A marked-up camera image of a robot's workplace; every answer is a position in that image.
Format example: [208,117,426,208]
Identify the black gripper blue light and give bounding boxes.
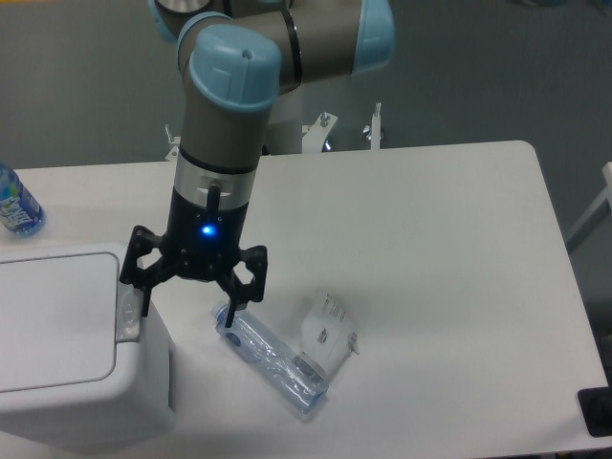
[120,191,268,328]

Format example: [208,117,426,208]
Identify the white push-lid trash can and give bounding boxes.
[1,242,176,449]

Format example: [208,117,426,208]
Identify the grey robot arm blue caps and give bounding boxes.
[120,1,396,319]

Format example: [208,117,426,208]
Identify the crumpled white plastic bag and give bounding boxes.
[298,289,360,381]

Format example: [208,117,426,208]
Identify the empty clear plastic bottle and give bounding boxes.
[210,301,329,415]

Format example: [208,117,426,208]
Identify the blue labelled water bottle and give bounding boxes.
[1,164,46,237]

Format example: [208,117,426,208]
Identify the black clamp at table edge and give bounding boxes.
[578,386,611,438]

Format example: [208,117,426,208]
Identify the white robot pedestal with brackets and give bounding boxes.
[164,90,384,162]

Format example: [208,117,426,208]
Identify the white frame at right edge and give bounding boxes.
[565,162,611,253]

